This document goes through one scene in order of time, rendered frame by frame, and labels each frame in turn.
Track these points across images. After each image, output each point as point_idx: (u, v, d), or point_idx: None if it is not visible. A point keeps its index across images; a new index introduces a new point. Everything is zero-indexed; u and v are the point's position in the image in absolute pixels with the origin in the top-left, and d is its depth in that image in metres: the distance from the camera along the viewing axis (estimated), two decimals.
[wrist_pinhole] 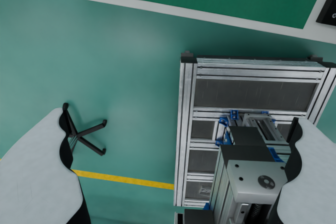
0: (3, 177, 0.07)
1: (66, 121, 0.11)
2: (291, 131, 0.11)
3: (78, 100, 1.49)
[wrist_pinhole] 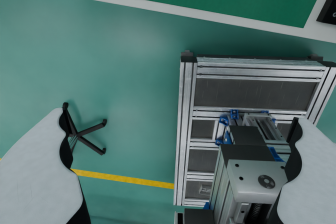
0: (3, 177, 0.07)
1: (66, 121, 0.11)
2: (291, 131, 0.11)
3: (78, 100, 1.49)
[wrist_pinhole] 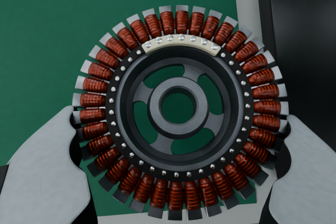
0: (15, 172, 0.07)
1: None
2: None
3: None
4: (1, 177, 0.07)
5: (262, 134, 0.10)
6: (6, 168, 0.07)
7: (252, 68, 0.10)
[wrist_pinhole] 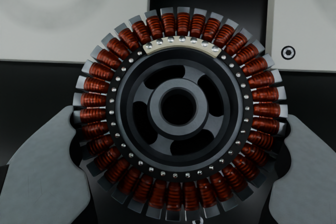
0: (15, 172, 0.07)
1: None
2: None
3: None
4: (1, 177, 0.07)
5: (261, 136, 0.10)
6: (6, 168, 0.07)
7: (252, 71, 0.10)
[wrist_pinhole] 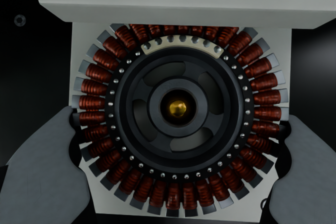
0: (14, 173, 0.07)
1: None
2: None
3: None
4: (0, 178, 0.07)
5: (260, 141, 0.10)
6: (5, 169, 0.07)
7: (255, 74, 0.10)
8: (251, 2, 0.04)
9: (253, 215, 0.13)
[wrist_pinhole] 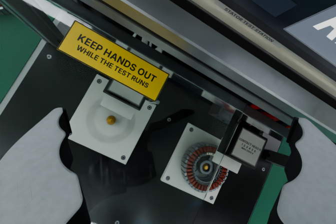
0: (3, 177, 0.07)
1: (66, 121, 0.11)
2: (291, 131, 0.11)
3: None
4: None
5: (219, 181, 0.47)
6: None
7: (224, 168, 0.47)
8: (230, 169, 0.41)
9: (207, 199, 0.50)
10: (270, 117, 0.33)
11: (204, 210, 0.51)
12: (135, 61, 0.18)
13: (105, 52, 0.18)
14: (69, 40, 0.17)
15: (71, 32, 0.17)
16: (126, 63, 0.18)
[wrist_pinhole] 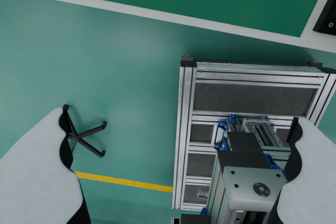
0: (3, 177, 0.07)
1: (66, 121, 0.11)
2: (291, 131, 0.11)
3: (78, 102, 1.50)
4: None
5: None
6: None
7: None
8: None
9: None
10: None
11: None
12: None
13: None
14: None
15: None
16: None
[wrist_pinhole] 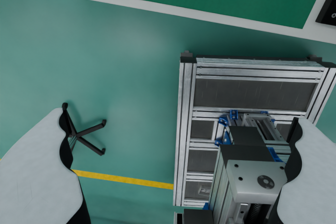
0: (3, 177, 0.07)
1: (66, 121, 0.11)
2: (291, 131, 0.11)
3: (78, 100, 1.49)
4: None
5: None
6: None
7: None
8: None
9: None
10: None
11: None
12: None
13: None
14: None
15: None
16: None
